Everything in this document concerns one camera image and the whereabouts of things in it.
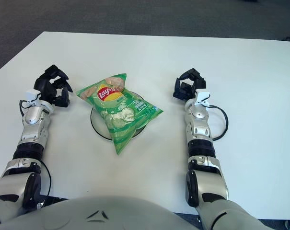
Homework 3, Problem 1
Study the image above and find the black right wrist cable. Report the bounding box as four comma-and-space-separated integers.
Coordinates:
208, 104, 229, 141

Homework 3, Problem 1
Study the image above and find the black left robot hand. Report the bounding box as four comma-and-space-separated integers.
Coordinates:
34, 64, 74, 108

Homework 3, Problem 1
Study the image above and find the silver robot torso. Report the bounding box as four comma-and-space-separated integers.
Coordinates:
0, 195, 267, 230

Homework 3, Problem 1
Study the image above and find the white plate with black rim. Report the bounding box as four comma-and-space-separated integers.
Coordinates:
90, 92, 148, 141

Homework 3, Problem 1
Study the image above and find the green potato chips bag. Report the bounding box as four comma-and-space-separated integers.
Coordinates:
75, 73, 164, 156

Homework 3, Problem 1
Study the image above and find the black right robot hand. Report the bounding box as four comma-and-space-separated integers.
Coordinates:
173, 68, 207, 101

